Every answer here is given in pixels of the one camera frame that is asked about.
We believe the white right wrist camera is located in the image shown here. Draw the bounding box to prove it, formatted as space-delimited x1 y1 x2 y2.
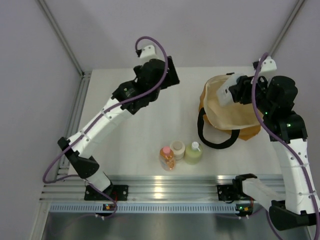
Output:
258 56 277 75

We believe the orange canvas bag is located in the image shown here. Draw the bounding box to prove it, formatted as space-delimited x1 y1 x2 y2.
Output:
197 73 261 150

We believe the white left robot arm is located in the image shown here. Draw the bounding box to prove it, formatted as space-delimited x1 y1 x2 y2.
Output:
57 56 180 200

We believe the slotted grey cable duct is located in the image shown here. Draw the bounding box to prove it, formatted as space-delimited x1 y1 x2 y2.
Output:
49 203 243 214

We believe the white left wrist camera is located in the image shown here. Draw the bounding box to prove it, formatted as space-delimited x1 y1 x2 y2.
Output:
136 44 158 61

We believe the aluminium frame rail left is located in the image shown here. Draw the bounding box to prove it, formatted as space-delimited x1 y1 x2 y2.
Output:
36 0 92 136

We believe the green lotion pump bottle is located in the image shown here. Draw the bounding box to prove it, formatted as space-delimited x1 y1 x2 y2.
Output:
184 141 203 165

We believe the white bottle black cap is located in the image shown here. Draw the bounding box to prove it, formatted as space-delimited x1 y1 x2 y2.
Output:
216 73 242 107

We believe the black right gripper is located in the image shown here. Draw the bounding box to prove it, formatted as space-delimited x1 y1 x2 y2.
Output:
229 72 275 116

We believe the orange liquid bottle pink cap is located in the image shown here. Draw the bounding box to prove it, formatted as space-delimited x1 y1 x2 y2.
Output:
159 146 176 171

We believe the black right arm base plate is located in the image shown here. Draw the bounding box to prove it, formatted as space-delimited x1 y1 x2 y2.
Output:
216 184 255 203

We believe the aluminium front rail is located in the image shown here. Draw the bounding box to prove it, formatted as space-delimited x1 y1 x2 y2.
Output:
39 174 312 204

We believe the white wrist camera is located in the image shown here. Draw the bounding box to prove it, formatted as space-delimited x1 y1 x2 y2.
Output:
258 56 277 75
136 44 158 61

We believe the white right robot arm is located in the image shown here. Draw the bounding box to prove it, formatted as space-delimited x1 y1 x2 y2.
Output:
222 74 320 239

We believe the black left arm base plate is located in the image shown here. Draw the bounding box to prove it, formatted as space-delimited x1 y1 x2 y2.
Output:
84 184 129 201

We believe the white cream bottle beige cap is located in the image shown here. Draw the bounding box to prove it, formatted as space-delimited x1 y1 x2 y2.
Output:
169 140 186 161

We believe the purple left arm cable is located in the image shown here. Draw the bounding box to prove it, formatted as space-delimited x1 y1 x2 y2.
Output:
42 36 169 221

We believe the aluminium frame post right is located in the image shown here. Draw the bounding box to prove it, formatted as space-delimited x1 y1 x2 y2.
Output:
268 0 307 58

